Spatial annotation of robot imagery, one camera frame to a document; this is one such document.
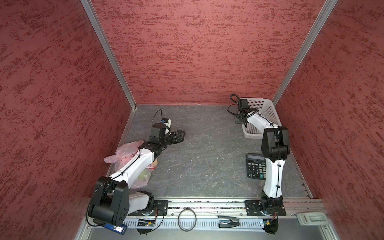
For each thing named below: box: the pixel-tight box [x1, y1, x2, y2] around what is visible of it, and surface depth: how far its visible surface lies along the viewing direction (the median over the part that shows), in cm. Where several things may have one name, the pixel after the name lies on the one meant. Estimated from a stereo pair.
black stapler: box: [218, 215, 240, 228], surface depth 71 cm
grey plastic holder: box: [296, 212, 329, 226], surface depth 71 cm
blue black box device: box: [104, 223, 128, 235], surface depth 68 cm
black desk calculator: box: [246, 153, 266, 180], surface depth 88 cm
